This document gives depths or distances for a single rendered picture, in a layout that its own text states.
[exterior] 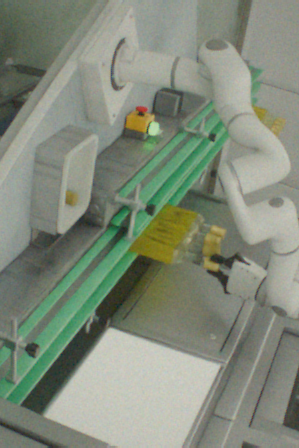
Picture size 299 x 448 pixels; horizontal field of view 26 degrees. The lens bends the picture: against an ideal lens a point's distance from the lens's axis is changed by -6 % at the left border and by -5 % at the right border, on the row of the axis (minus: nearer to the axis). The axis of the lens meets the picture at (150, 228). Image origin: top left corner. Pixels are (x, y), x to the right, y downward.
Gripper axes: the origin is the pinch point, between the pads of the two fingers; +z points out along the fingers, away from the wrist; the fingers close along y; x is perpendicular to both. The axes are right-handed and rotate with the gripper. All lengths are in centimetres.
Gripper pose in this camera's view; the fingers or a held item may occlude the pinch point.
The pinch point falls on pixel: (216, 265)
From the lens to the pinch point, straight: 185.2
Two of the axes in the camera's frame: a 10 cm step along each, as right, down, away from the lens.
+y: 1.6, -8.6, -4.9
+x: -5.7, 3.2, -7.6
